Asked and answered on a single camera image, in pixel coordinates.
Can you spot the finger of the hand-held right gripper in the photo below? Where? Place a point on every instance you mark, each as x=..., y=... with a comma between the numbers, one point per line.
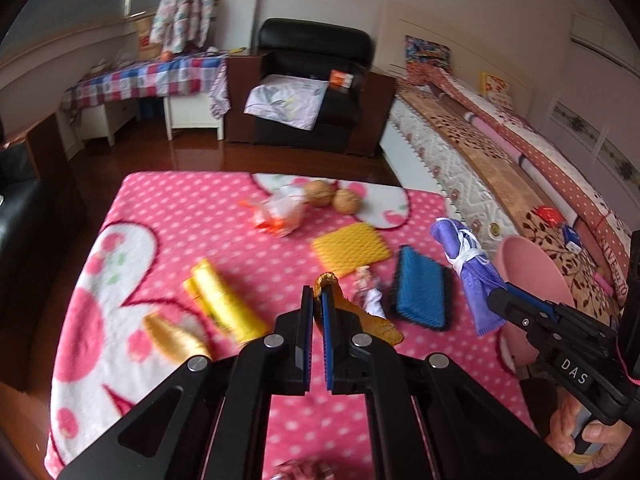
x=515, y=312
x=530, y=299

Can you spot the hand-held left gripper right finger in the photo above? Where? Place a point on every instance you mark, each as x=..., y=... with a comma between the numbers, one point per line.
x=327, y=330

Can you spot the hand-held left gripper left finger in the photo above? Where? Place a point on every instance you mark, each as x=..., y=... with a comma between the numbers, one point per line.
x=306, y=320

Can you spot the pink plastic basin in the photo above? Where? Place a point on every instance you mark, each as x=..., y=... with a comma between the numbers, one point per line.
x=530, y=270

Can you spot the golden bread slice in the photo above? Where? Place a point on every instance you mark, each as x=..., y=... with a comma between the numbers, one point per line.
x=370, y=327

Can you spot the printed paper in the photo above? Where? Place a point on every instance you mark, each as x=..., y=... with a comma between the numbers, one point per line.
x=367, y=292

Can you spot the yellow bread piece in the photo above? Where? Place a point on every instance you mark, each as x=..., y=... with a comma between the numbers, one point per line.
x=175, y=337

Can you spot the person's right hand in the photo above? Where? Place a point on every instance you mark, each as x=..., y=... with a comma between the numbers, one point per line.
x=600, y=440

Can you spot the blue tissue pack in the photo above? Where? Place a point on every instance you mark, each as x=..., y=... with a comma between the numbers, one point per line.
x=571, y=236

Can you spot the pink roll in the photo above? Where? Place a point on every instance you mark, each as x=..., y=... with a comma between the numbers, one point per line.
x=603, y=282

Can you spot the yellow tube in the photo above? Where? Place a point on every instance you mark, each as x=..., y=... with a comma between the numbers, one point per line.
x=225, y=300

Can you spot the yellow waffle sponge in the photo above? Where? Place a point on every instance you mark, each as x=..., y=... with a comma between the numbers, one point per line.
x=350, y=247

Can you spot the red packet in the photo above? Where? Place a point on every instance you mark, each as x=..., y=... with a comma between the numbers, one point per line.
x=545, y=215

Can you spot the blue sponge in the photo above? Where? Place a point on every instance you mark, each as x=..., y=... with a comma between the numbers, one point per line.
x=417, y=285

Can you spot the orange white plastic wrapper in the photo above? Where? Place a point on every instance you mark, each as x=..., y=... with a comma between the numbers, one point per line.
x=272, y=212

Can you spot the walnut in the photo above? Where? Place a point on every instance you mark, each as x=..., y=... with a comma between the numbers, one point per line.
x=346, y=201
x=318, y=194

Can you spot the red polka dot quilt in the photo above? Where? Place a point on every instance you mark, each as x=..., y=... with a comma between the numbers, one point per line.
x=550, y=165

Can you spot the pink polka dot blanket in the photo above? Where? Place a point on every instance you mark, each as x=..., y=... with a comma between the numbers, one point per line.
x=200, y=220

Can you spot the brown leaf print blanket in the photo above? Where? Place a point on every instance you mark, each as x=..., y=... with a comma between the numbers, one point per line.
x=475, y=160

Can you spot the rolled pink mat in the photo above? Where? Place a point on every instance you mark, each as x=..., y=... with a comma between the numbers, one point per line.
x=495, y=137

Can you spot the white bed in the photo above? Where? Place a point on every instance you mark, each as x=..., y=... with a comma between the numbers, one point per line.
x=435, y=160

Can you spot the white wardrobe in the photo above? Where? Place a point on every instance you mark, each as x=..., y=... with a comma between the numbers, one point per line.
x=600, y=110

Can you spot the yellow floral pillow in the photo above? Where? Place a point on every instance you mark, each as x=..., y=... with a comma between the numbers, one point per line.
x=495, y=90

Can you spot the tall wooden side cabinet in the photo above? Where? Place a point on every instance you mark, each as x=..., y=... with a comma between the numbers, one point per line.
x=372, y=115

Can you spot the white floral cloth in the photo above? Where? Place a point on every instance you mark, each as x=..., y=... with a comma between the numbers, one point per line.
x=287, y=100

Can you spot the low wooden side cabinet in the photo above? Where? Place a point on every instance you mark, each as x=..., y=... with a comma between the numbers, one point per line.
x=242, y=95

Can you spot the orange box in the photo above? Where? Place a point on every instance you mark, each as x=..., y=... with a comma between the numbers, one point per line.
x=341, y=80

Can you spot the purple patterned cloth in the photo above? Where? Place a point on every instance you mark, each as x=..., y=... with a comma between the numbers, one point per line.
x=219, y=92

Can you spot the colourful pillow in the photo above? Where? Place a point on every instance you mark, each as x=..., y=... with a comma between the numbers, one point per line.
x=425, y=55

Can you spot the black leather armchair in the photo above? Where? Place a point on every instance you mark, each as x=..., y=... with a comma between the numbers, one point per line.
x=310, y=45

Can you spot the checked tablecloth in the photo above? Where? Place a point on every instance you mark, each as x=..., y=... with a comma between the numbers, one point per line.
x=145, y=77

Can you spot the hanging patterned jacket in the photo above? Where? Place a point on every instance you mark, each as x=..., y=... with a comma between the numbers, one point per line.
x=182, y=5

